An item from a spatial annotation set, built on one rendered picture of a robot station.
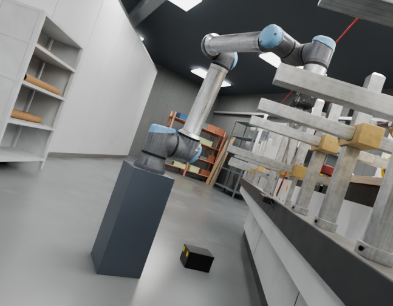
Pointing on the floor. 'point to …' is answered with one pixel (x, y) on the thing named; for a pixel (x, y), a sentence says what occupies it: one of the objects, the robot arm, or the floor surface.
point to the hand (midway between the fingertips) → (293, 127)
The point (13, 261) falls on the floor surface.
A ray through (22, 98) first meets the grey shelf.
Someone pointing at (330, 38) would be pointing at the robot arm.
